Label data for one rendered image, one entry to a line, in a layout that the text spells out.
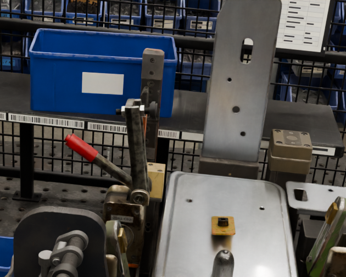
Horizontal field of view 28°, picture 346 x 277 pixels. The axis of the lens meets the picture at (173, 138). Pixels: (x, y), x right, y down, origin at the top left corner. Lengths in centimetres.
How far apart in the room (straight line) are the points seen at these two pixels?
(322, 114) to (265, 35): 36
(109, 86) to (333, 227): 59
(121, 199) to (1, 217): 65
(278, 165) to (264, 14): 30
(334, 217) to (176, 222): 27
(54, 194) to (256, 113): 68
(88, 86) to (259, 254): 54
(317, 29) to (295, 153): 35
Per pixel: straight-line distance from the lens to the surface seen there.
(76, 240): 79
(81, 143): 110
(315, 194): 132
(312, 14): 158
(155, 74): 135
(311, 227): 126
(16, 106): 150
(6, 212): 175
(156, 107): 105
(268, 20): 129
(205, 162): 138
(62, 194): 182
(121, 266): 97
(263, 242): 115
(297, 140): 138
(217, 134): 137
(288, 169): 137
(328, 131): 152
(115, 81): 144
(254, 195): 128
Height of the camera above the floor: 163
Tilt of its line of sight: 26 degrees down
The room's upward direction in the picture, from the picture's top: 5 degrees clockwise
